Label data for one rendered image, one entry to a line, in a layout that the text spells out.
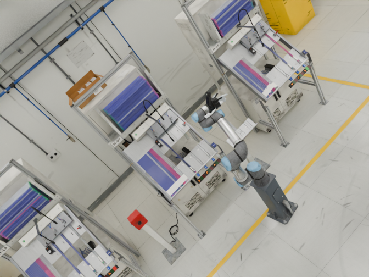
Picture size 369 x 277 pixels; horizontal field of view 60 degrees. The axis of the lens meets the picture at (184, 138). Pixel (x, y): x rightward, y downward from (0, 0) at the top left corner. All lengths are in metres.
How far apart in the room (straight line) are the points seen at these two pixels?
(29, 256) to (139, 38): 3.03
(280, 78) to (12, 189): 2.92
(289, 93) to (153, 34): 2.07
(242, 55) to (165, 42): 1.58
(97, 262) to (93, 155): 1.98
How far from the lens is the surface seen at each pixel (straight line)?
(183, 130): 3.38
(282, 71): 3.74
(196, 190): 3.81
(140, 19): 4.78
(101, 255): 3.37
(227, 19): 3.64
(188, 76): 5.22
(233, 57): 3.71
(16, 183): 3.43
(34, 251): 3.56
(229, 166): 2.53
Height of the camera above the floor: 2.87
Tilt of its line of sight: 35 degrees down
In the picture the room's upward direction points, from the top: 38 degrees counter-clockwise
